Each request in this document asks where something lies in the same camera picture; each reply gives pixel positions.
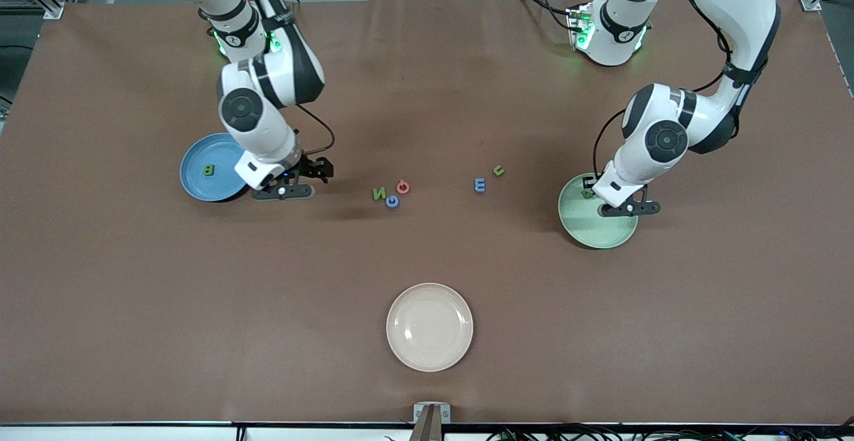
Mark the green round plate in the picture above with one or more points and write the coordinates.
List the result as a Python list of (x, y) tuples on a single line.
[(587, 224)]

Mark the blue foam letter G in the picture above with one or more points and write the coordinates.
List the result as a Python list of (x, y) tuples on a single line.
[(387, 201)]

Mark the blue round plate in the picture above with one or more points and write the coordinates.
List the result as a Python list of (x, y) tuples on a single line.
[(200, 161)]

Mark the blue foam letter m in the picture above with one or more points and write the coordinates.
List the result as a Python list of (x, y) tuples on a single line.
[(476, 185)]

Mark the red foam letter G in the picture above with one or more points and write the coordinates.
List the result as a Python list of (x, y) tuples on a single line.
[(398, 187)]

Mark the beige round plate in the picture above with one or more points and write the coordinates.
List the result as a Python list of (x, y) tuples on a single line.
[(430, 327)]

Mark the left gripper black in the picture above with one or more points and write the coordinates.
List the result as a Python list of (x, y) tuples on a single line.
[(586, 185)]

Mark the brown table mat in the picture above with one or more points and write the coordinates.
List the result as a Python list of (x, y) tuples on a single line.
[(267, 294)]

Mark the base connector box green light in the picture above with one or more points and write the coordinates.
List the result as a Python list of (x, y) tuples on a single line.
[(580, 27)]

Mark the green foam letter N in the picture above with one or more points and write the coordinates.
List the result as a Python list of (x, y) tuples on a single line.
[(379, 194)]

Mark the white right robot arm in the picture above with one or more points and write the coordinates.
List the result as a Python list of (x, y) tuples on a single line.
[(267, 134)]

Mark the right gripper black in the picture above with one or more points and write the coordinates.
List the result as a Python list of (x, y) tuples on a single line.
[(311, 169)]

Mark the grey metal camera bracket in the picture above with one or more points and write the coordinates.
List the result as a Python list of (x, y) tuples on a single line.
[(420, 414)]

